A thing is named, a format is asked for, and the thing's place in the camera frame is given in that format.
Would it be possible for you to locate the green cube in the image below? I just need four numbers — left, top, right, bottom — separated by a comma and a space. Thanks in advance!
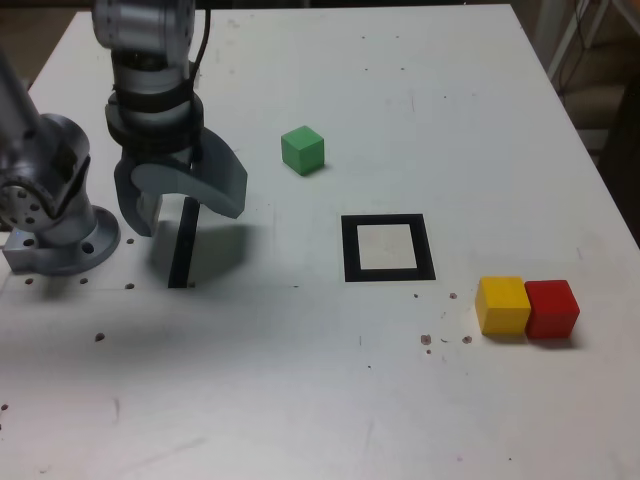
280, 125, 326, 177

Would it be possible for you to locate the yellow cube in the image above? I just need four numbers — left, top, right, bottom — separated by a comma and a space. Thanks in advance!
474, 276, 532, 337

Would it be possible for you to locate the red cube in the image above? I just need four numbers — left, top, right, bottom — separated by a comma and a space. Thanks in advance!
523, 279, 581, 340

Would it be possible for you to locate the tan box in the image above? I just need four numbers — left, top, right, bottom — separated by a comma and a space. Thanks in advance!
562, 82, 629, 151

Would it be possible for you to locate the black tape square outline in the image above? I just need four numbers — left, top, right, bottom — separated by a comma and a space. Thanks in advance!
340, 213, 437, 284

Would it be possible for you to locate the white metal rack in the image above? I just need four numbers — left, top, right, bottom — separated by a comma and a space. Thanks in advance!
529, 0, 616, 94

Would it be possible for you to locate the dark furniture piece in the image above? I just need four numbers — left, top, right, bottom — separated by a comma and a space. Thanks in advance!
597, 79, 640, 241

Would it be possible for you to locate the black tape strip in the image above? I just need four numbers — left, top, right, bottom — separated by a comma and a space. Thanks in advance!
167, 196, 201, 290

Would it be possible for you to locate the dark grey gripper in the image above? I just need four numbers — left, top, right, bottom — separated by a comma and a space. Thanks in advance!
113, 127, 249, 239

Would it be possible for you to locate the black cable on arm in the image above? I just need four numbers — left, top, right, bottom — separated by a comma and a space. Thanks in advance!
188, 8, 212, 89

